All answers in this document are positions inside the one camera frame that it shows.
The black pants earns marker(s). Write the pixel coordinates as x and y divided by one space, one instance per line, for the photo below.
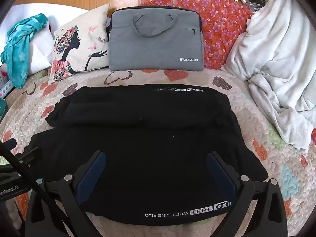
148 138

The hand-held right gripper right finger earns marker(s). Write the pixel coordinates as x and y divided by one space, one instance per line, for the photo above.
219 175

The white cushion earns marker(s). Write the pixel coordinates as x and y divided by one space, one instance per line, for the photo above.
39 54

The green box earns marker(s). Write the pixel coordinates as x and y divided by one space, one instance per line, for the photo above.
3 109

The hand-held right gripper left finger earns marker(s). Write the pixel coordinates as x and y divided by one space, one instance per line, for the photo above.
91 175

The grey laptop bag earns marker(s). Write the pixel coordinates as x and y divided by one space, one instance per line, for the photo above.
155 49

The colourful box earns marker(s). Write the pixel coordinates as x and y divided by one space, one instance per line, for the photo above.
5 86

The white fleece blanket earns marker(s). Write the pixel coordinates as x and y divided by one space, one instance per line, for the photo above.
276 49

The heart-print quilt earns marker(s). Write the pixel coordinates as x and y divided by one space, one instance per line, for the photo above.
279 158

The red floral blanket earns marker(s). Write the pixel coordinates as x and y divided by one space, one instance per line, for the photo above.
222 22

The teal star-print cloth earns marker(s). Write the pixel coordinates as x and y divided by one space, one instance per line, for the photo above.
17 51

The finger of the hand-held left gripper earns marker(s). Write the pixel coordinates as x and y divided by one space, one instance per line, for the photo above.
28 154

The printed throw pillow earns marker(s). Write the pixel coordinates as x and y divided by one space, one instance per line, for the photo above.
81 54

